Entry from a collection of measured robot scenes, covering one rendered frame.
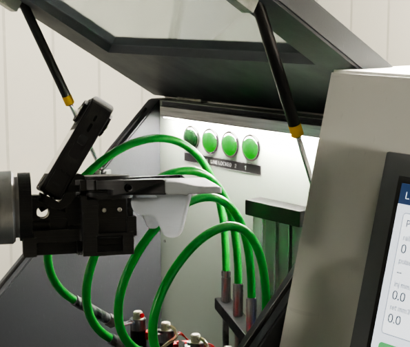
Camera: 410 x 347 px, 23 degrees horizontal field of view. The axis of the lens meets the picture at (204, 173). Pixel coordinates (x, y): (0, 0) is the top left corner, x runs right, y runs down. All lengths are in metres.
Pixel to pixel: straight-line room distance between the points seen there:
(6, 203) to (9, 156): 2.77
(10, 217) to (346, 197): 0.57
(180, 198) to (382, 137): 0.46
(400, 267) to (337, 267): 0.11
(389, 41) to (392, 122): 2.65
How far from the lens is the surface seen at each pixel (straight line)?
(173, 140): 1.73
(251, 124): 1.84
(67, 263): 2.03
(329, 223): 1.43
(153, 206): 1.01
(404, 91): 1.38
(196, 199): 1.57
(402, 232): 1.34
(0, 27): 3.73
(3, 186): 1.02
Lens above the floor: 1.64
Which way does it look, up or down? 9 degrees down
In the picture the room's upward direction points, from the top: straight up
